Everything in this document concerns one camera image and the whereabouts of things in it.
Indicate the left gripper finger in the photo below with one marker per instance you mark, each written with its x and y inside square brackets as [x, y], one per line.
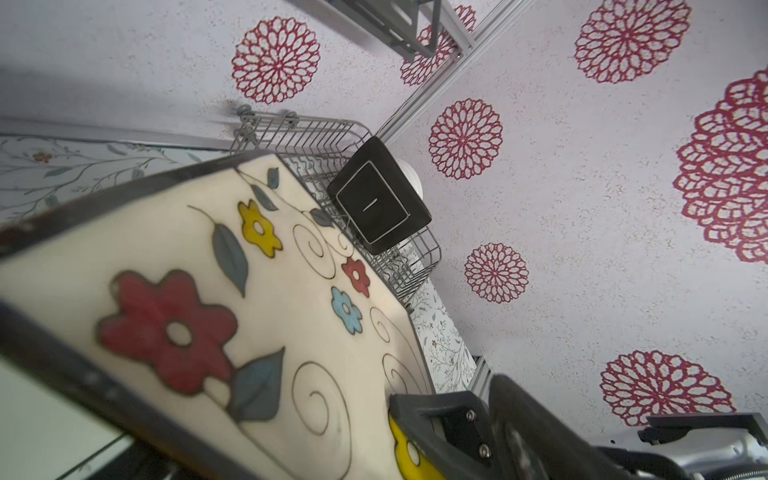
[524, 430]

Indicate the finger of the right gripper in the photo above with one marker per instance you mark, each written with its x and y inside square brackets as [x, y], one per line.
[445, 436]

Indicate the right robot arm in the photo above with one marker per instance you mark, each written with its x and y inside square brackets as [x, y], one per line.
[687, 446]

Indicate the grey wire dish rack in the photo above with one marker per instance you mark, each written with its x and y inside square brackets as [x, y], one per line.
[316, 149]

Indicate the grey wall shelf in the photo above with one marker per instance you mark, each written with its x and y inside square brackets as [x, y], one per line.
[396, 23]

